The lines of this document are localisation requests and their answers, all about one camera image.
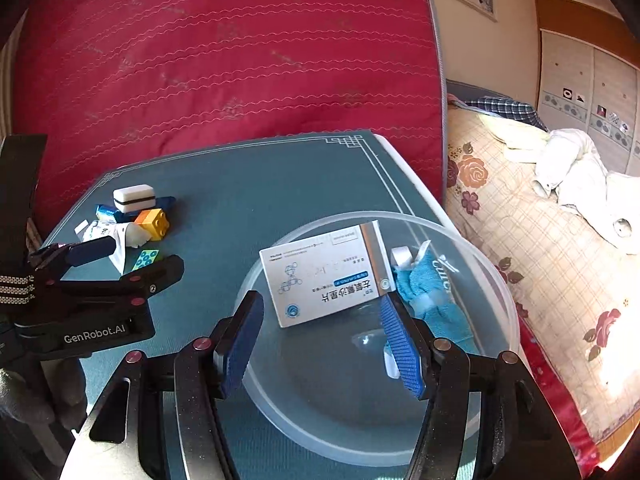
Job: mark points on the flat blue wrapper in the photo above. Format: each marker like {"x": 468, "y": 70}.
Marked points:
{"x": 165, "y": 202}

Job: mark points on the wooden wardrobe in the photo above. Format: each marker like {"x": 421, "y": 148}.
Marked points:
{"x": 585, "y": 75}

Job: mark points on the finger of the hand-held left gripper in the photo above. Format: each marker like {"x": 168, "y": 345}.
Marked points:
{"x": 150, "y": 277}
{"x": 92, "y": 252}

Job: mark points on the green card with blue dots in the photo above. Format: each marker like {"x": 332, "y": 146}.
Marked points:
{"x": 146, "y": 260}

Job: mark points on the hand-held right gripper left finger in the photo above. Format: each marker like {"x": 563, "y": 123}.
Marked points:
{"x": 242, "y": 345}

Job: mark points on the white clothes pile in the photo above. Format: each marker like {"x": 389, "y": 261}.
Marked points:
{"x": 585, "y": 175}

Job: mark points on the white and red snack packet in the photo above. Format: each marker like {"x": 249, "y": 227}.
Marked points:
{"x": 125, "y": 252}

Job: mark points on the floral bed sheet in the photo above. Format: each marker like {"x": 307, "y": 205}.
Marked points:
{"x": 545, "y": 260}

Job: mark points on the pale yellow pillow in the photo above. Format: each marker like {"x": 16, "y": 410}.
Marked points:
{"x": 515, "y": 132}

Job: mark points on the blue snack packet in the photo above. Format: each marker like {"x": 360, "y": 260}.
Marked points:
{"x": 107, "y": 212}

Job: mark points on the plaid cloth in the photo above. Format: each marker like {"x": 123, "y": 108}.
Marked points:
{"x": 505, "y": 107}

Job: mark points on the person's left hand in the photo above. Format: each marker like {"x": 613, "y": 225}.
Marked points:
{"x": 30, "y": 395}

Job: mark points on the blue knitted cloth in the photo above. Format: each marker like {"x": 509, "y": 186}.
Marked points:
{"x": 435, "y": 300}

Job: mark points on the beige floral cloth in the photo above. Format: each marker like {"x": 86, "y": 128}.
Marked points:
{"x": 34, "y": 235}

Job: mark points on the orange and yellow toy brick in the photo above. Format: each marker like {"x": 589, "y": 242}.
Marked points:
{"x": 152, "y": 222}

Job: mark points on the striped curtain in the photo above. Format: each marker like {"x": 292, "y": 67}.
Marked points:
{"x": 10, "y": 85}

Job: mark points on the white medicine box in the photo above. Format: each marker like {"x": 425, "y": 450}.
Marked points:
{"x": 320, "y": 275}

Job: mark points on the white eraser with black stripe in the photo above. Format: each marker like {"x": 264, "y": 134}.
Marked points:
{"x": 132, "y": 195}

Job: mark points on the small white object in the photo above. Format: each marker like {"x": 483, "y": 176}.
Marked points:
{"x": 402, "y": 255}

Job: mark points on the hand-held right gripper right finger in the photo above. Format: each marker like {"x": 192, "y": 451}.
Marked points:
{"x": 400, "y": 345}

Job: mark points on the red quilted mattress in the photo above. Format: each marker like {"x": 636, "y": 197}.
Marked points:
{"x": 225, "y": 60}

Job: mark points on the clear plastic bowl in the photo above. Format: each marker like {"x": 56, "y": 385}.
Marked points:
{"x": 350, "y": 410}

